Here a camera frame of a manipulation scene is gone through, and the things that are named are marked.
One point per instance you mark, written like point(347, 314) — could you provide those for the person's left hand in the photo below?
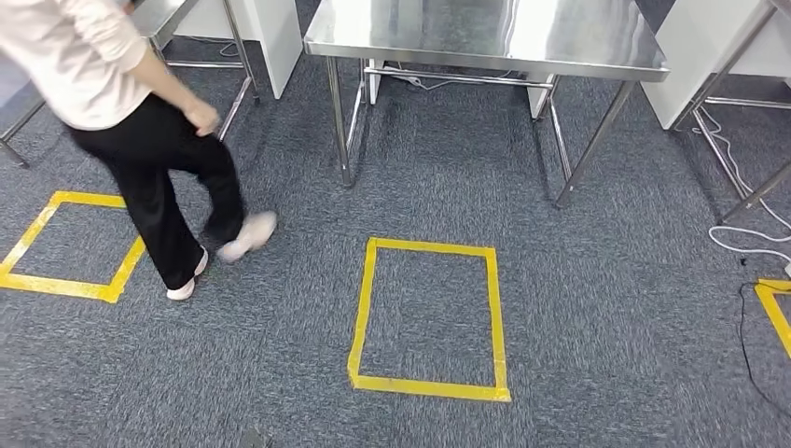
point(204, 117)

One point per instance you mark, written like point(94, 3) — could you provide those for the person's left forearm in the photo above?
point(164, 86)

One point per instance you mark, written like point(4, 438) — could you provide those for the stainless steel workbench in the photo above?
point(482, 31)

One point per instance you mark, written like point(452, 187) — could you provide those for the person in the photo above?
point(154, 154)

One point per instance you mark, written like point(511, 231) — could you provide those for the white cabinet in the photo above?
point(686, 49)
point(278, 37)

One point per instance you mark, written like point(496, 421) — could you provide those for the stainless steel table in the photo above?
point(757, 195)
point(167, 12)

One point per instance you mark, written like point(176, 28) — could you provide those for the yellow floor tape square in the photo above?
point(432, 388)
point(772, 309)
point(68, 287)

